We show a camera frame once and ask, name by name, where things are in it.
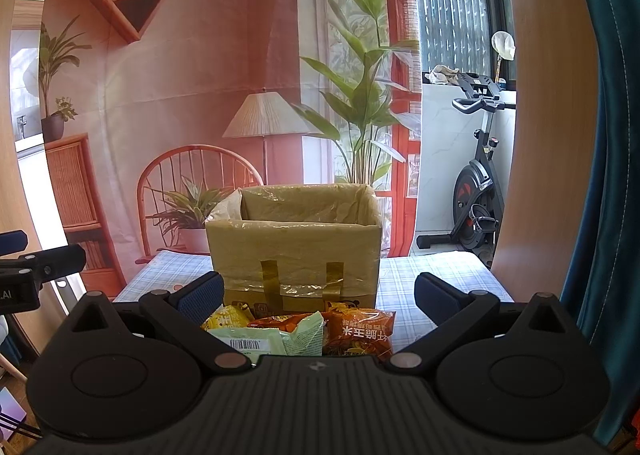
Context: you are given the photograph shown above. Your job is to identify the wooden door panel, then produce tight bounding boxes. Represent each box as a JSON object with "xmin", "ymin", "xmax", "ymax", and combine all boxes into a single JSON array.
[{"xmin": 492, "ymin": 0, "xmax": 598, "ymax": 301}]

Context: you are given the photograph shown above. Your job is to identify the green snack packet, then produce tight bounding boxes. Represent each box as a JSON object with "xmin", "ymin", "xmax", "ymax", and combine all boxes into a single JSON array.
[{"xmin": 208, "ymin": 312, "xmax": 324, "ymax": 364}]

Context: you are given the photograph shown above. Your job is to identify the cardboard box with yellow liner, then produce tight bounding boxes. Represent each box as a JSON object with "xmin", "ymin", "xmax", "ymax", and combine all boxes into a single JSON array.
[{"xmin": 205, "ymin": 183, "xmax": 382, "ymax": 317}]

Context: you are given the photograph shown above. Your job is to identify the plaid strawberry tablecloth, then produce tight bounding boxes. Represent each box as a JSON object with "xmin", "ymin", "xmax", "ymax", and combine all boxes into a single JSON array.
[{"xmin": 115, "ymin": 250, "xmax": 512, "ymax": 351}]

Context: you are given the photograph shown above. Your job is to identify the yellow snack packet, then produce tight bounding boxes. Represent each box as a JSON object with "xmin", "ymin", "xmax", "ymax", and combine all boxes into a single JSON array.
[{"xmin": 201, "ymin": 303, "xmax": 255, "ymax": 331}]

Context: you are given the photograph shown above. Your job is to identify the teal curtain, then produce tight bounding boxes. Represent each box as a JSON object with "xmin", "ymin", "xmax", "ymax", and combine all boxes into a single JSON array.
[{"xmin": 561, "ymin": 0, "xmax": 639, "ymax": 445}]

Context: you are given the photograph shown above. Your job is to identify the white cloth on pole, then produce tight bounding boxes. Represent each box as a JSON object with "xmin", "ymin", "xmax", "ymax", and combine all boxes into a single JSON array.
[{"xmin": 490, "ymin": 30, "xmax": 516, "ymax": 84}]

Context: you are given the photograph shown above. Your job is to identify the orange snack packet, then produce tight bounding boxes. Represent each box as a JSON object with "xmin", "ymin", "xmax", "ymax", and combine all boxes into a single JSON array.
[{"xmin": 322, "ymin": 302, "xmax": 396, "ymax": 361}]

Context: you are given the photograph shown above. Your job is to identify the black exercise bike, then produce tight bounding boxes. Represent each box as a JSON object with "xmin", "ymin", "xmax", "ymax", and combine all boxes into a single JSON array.
[{"xmin": 416, "ymin": 73, "xmax": 516, "ymax": 267}]

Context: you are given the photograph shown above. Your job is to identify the printed room backdrop cloth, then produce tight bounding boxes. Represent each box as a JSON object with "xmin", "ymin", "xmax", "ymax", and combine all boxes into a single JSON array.
[{"xmin": 38, "ymin": 0, "xmax": 409, "ymax": 296}]

